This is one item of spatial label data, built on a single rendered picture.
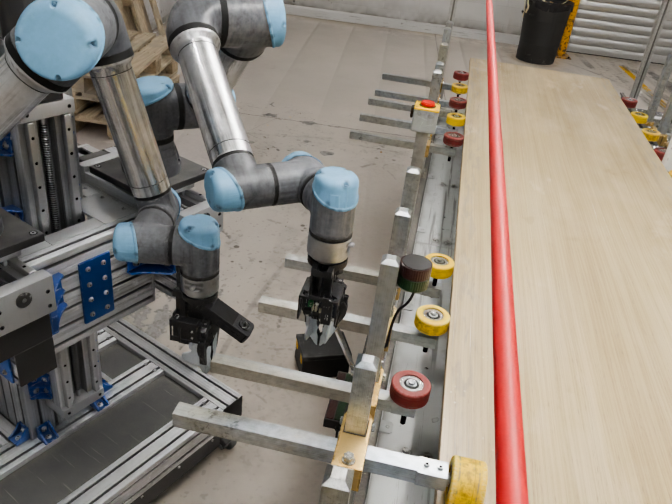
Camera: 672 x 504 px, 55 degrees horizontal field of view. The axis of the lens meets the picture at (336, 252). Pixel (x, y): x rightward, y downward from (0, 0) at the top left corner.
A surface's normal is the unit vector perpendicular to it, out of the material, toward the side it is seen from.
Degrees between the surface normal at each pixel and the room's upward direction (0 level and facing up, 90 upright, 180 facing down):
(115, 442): 0
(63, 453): 0
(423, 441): 0
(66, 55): 85
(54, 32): 85
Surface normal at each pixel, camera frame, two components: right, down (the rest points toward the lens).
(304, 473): 0.11, -0.85
